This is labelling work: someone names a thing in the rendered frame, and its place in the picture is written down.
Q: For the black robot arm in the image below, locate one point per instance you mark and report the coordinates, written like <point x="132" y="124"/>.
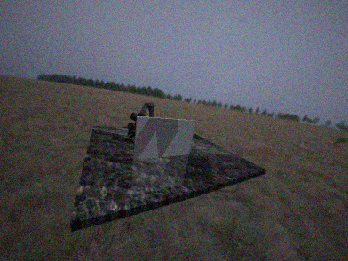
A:
<point x="133" y="116"/>

